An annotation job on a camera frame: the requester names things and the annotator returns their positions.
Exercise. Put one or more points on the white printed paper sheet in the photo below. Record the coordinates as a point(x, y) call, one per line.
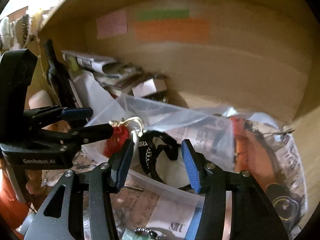
point(170, 215)

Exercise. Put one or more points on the rolled newspaper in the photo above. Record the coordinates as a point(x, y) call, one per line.
point(87, 60)

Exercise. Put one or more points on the brown printed paper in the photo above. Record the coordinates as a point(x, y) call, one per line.
point(135, 205)

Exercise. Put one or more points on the small white box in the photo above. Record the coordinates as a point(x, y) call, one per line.
point(147, 87)

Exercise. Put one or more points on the orange sticky note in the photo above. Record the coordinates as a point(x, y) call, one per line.
point(172, 31)

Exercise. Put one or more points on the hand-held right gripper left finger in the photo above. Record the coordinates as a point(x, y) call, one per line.
point(123, 166)

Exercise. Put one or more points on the person's left hand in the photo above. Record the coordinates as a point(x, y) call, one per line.
point(33, 183)

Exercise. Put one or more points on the blue plastic strip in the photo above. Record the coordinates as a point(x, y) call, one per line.
point(193, 222)

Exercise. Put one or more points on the orange packet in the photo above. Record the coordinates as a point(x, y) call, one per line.
point(241, 150)

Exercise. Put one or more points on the crumpled newspaper sheet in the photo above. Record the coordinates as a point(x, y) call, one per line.
point(290, 160)

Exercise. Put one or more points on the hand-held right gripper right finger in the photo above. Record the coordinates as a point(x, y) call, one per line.
point(190, 167)

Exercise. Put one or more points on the pale plush toys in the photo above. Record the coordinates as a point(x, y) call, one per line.
point(17, 30)

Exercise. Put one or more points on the white paper bag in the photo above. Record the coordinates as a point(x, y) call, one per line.
point(92, 95)

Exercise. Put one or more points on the black round lens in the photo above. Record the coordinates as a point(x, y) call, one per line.
point(285, 205)

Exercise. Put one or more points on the red tassel ornament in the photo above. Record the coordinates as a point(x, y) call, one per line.
point(117, 140)

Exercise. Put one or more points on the pink sticky note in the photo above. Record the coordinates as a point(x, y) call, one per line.
point(112, 23)

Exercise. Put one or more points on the clear plastic storage box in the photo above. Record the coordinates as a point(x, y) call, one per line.
point(140, 180)

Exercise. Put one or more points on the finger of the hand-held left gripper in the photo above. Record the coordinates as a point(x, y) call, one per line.
point(75, 112)
point(100, 131)

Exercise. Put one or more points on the green sticky note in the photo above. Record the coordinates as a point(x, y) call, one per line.
point(163, 15)

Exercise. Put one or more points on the pale pink round object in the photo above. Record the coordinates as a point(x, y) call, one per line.
point(41, 100)

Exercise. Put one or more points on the large cardboard box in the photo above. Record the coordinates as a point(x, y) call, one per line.
point(225, 67)

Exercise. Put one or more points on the clear plastic bag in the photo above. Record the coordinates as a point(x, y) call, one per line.
point(200, 127)

